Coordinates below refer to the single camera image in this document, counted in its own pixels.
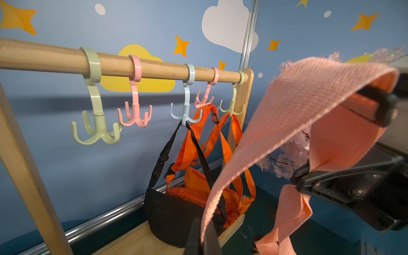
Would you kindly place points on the left green hook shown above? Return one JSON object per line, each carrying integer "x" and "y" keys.
{"x": 100, "y": 130}

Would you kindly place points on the pink cherry blossom tree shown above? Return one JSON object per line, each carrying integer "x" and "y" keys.
{"x": 295, "y": 152}

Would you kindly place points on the orange bag right green hook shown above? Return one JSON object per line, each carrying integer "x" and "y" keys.
{"x": 229, "y": 184}

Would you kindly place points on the pink shoulder bag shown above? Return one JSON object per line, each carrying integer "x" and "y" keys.
{"x": 302, "y": 94}

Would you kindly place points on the orange bag right pink hook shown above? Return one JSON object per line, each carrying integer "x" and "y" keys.
{"x": 196, "y": 189}

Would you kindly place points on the light blue hook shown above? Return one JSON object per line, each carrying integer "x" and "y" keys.
{"x": 184, "y": 118}

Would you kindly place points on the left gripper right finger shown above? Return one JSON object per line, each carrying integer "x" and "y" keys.
{"x": 349, "y": 169}

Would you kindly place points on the left pink hook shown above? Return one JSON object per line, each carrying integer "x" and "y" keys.
{"x": 134, "y": 117}

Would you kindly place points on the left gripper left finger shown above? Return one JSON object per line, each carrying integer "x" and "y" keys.
{"x": 210, "y": 245}

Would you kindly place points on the wooden hanging rack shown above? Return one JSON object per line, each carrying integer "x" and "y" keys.
{"x": 15, "y": 155}

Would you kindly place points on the aluminium frame bar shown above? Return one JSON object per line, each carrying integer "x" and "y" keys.
{"x": 89, "y": 227}

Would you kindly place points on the black sling bag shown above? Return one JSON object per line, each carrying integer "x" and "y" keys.
{"x": 170, "y": 218}

